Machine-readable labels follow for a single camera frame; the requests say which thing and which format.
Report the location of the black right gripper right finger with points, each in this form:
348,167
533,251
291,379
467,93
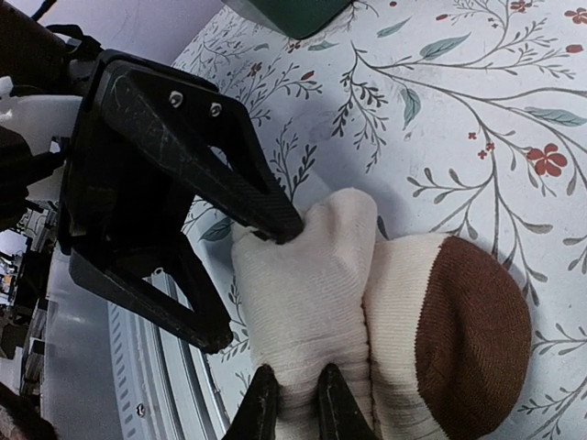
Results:
339,415

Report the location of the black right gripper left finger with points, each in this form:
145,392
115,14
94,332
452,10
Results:
257,414

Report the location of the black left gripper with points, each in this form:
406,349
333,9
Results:
148,139

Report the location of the cream and brown sock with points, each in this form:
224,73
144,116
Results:
430,332

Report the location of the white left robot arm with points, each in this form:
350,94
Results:
55,60

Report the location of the green divided organizer tray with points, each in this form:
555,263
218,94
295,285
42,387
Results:
297,19

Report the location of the floral table mat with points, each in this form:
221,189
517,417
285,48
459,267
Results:
463,117

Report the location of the aluminium front rail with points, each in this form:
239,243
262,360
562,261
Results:
110,374

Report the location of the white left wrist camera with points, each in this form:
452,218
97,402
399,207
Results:
29,124

